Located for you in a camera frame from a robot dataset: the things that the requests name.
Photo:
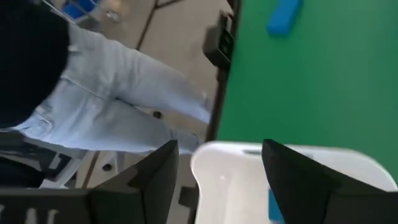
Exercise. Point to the black mounted device box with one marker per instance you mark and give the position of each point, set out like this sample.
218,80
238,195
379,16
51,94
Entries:
219,43

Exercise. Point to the white plastic bin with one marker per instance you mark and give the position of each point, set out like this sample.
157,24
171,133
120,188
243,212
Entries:
230,180

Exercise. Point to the person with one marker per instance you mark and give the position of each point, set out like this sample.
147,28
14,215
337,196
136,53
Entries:
102,93

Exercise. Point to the black table edge frame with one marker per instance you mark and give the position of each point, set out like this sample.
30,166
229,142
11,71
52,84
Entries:
219,102

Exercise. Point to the black chair base leg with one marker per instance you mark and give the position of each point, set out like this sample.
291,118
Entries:
149,21

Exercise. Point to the blue plastic crate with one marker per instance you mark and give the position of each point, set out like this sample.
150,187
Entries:
79,7

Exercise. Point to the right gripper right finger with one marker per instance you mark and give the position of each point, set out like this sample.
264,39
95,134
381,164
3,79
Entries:
311,199

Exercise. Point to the blue foam block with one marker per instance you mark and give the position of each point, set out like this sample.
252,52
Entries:
274,208
284,15

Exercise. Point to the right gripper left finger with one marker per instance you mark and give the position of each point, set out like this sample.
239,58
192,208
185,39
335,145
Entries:
149,193

